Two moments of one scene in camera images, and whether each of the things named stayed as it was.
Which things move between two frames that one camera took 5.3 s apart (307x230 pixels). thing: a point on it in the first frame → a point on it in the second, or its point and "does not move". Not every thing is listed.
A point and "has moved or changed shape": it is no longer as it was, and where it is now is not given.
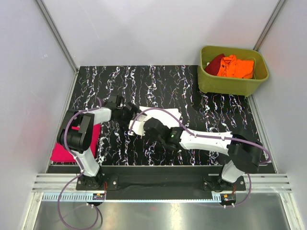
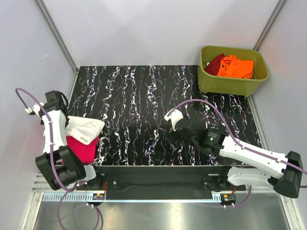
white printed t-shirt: [163, 116] has moved or changed shape
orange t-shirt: [230, 66] does not move
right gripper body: [161, 140] → [171, 135]
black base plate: [155, 182] does not move
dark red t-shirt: [214, 66] does not move
